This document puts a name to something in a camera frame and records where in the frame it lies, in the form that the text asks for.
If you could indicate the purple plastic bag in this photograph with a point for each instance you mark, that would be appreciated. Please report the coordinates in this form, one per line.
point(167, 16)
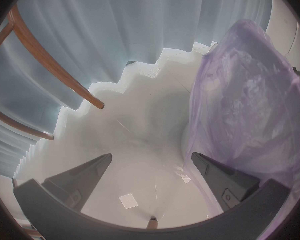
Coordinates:
point(240, 96)

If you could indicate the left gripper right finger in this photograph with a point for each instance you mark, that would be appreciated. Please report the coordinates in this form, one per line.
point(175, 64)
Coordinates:
point(227, 184)

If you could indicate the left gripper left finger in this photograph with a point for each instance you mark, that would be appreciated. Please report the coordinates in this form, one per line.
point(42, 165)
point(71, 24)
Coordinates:
point(85, 181)

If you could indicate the white wooden-legged chair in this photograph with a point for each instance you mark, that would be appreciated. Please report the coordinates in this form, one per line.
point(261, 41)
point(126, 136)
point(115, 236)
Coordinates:
point(52, 61)

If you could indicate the pale blue curtain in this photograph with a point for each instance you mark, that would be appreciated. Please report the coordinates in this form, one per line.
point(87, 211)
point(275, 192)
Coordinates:
point(90, 34)

